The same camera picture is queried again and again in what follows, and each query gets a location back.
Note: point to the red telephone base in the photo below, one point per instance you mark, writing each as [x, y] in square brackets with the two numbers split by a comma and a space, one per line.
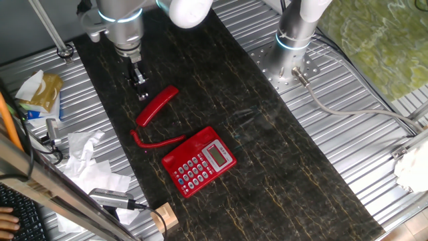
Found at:
[197, 162]

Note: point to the aluminium frame beam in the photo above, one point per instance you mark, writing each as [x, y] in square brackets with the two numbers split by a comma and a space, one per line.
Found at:
[50, 190]

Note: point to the red telephone handset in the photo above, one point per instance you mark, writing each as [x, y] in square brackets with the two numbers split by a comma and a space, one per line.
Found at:
[155, 107]

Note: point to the silver metal pole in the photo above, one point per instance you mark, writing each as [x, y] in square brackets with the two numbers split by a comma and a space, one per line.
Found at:
[50, 30]

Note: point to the silver wrist side bracket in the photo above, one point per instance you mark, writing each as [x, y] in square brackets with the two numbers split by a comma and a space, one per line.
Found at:
[92, 26]

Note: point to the silver ribbed camera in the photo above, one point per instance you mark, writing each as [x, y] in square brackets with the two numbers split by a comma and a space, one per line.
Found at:
[110, 198]

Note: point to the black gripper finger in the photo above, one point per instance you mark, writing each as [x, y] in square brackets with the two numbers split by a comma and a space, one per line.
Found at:
[144, 93]
[137, 87]

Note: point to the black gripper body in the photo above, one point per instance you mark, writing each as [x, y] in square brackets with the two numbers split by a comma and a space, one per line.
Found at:
[135, 70]

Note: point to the person's hand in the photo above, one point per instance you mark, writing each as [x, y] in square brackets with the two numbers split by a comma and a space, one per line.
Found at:
[6, 224]

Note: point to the black keyboard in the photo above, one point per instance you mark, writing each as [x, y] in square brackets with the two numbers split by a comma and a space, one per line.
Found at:
[26, 214]

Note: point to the white crumpled cloth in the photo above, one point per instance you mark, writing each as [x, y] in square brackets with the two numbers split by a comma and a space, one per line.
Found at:
[413, 167]

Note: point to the aluminium frame bar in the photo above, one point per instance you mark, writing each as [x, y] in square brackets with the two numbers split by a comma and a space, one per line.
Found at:
[414, 140]

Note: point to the twisted white tissue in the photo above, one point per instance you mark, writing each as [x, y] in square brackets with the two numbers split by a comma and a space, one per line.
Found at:
[82, 144]

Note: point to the dark marble pattern mat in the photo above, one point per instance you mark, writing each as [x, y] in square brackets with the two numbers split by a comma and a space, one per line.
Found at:
[267, 150]

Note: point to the yellow tissue box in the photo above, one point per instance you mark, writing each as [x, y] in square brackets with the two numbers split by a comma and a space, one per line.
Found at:
[47, 92]

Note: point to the small silver camera on stand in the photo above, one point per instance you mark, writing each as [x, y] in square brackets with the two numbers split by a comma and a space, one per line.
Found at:
[52, 130]

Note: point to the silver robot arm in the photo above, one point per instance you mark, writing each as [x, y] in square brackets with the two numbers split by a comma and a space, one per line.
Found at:
[123, 26]

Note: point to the green marble pattern sheet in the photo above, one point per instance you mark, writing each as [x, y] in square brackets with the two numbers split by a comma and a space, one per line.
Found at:
[374, 43]

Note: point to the blue white tissue pack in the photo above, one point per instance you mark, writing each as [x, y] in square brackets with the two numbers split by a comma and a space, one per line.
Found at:
[43, 117]

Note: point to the white tissue in box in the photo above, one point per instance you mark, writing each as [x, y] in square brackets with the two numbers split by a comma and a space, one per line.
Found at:
[30, 85]

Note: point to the large white tissue sheet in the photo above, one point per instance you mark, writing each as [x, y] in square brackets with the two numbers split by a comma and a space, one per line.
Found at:
[97, 180]

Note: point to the wooden block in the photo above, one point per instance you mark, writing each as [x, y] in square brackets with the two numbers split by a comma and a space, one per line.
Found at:
[165, 217]

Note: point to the orange tube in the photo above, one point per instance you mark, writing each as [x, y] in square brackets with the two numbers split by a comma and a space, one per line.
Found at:
[8, 124]

